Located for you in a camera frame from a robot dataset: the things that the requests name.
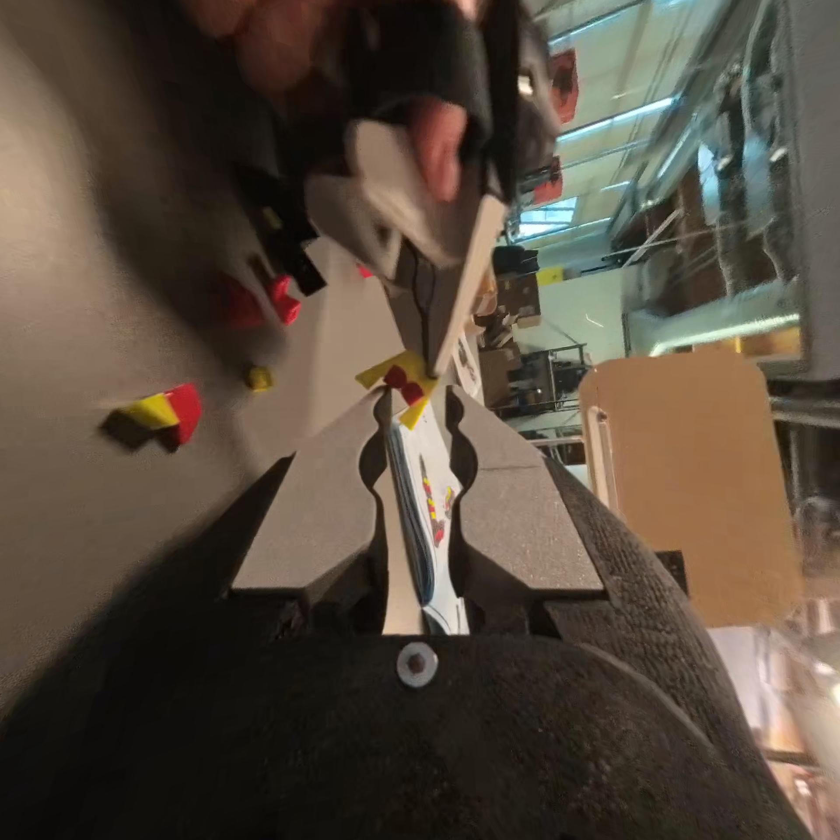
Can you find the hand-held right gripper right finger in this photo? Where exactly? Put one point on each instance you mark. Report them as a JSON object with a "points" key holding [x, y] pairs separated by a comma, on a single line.
{"points": [[525, 525]]}

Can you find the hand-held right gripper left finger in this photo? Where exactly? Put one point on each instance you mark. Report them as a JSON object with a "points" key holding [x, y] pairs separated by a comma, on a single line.
{"points": [[315, 525]]}

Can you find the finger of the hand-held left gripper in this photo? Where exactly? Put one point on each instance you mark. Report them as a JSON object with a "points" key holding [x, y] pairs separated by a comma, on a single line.
{"points": [[348, 216], [469, 262]]}

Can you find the red plate with yellow wedges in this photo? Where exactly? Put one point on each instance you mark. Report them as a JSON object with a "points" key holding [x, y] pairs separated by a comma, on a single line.
{"points": [[407, 374]]}

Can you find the person's left hand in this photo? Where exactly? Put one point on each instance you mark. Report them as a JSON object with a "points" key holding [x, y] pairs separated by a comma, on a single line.
{"points": [[295, 39]]}

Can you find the metal storage shelf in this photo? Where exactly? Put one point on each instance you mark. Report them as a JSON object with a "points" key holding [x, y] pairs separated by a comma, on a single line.
{"points": [[558, 131]]}

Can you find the stack of cardboard boxes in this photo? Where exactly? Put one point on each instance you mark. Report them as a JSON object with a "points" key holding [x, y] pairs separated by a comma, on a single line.
{"points": [[512, 308]]}

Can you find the closed instruction booklet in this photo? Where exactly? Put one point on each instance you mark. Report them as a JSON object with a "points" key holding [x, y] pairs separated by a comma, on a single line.
{"points": [[467, 358]]}

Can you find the open instruction booklet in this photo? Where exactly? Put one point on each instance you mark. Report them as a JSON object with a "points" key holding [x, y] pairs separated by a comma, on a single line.
{"points": [[426, 512]]}

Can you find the small red toy brick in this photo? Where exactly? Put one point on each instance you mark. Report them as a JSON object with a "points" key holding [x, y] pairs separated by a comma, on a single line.
{"points": [[285, 298]]}

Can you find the small yellow wedge brick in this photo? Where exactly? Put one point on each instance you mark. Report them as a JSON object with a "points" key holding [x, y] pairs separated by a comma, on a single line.
{"points": [[259, 379]]}

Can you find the wooden book stand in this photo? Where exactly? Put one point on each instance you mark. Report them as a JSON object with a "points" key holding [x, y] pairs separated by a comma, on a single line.
{"points": [[689, 492]]}

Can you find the red and yellow wedge bricks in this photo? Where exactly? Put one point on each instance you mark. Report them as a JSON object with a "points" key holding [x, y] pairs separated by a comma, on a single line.
{"points": [[164, 410]]}

